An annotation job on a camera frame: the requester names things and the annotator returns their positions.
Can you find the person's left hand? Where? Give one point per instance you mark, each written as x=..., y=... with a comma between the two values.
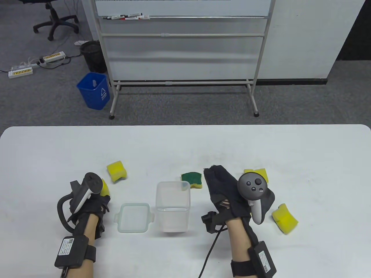
x=95, y=205

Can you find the person's right hand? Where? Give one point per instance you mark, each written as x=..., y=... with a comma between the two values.
x=223, y=188

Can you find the yellow green sponge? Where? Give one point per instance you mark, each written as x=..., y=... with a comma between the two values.
x=192, y=177
x=285, y=220
x=262, y=173
x=105, y=188
x=116, y=170

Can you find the clear plastic container lid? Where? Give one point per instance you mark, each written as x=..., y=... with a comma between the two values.
x=133, y=217

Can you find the clear plastic airtight container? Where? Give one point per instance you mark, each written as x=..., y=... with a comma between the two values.
x=174, y=220

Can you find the person's left forearm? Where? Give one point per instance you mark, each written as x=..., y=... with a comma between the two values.
x=89, y=228

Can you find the person's right forearm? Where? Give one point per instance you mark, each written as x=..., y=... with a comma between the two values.
x=239, y=240

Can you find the black left hand controller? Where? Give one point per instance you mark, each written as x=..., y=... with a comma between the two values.
x=91, y=182

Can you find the black hand controller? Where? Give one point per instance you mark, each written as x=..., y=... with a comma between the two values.
x=252, y=184
x=91, y=182

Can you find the black right hand controller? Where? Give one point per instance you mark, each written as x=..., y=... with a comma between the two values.
x=252, y=184

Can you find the black left wrist box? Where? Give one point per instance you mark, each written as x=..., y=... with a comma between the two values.
x=71, y=252

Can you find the black wrist box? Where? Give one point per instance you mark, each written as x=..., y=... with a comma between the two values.
x=262, y=257
x=71, y=252

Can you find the black right wrist box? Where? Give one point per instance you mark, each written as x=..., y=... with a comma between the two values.
x=262, y=257

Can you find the blue plastic bin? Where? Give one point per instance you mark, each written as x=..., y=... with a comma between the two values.
x=92, y=95

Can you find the white power strips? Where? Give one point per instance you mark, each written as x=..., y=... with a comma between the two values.
x=69, y=59

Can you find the black mesh wastebasket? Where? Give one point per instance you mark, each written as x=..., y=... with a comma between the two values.
x=92, y=55

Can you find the white power strip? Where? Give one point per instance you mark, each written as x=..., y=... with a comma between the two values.
x=53, y=56
x=20, y=72

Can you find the small white floor object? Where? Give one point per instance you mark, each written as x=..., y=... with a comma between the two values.
x=78, y=43

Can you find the whiteboard on metal stand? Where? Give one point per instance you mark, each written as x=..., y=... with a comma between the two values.
x=185, y=7

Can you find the black office chair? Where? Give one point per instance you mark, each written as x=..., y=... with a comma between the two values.
x=55, y=20

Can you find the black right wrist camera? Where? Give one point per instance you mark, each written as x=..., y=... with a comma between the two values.
x=210, y=221

